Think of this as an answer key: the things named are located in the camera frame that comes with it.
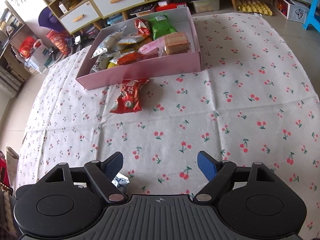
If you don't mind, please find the blue plastic stool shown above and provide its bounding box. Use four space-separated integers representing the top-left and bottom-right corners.
303 0 320 33

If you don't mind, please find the clear storage bin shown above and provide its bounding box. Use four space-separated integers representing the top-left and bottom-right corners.
192 0 220 14

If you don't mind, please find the red gift bag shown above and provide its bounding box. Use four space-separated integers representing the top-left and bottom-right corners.
18 36 41 59

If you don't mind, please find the orange red barcode packet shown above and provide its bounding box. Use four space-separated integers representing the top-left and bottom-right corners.
110 51 144 66

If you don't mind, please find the red flat box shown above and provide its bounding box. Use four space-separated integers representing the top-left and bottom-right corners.
155 2 187 12

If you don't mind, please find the pink cardboard box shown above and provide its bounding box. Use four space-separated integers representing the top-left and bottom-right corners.
76 7 202 90

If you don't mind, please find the red snack packet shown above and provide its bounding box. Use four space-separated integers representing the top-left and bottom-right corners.
110 79 149 114
135 18 151 36

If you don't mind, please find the purple hat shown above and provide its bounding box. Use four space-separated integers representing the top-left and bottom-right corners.
38 7 65 32

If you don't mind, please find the orange white snack packet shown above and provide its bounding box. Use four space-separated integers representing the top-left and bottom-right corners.
118 34 148 45

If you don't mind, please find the cherry print tablecloth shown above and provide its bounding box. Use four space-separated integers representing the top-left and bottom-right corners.
16 13 319 239

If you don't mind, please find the pink wafer snack pack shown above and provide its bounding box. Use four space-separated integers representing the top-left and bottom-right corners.
138 38 164 57

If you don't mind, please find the yellow egg tray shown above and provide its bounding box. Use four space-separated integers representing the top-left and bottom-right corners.
236 0 273 16

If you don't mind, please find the clear cracker stack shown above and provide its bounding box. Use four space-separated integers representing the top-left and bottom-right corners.
163 32 190 55

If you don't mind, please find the white shopping bag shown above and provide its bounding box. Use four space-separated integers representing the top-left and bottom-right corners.
25 39 57 74

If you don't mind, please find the yellow snack packet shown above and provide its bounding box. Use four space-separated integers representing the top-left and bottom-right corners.
107 62 118 69

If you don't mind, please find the silver cookie snack pack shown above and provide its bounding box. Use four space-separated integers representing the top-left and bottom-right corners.
89 54 112 74

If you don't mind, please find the white bread pack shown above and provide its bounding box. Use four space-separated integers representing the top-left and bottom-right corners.
92 26 126 58

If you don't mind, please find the green snack packet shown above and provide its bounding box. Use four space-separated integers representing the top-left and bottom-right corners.
149 15 177 40

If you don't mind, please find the red cylindrical gift can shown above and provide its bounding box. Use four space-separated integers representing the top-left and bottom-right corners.
46 30 71 55

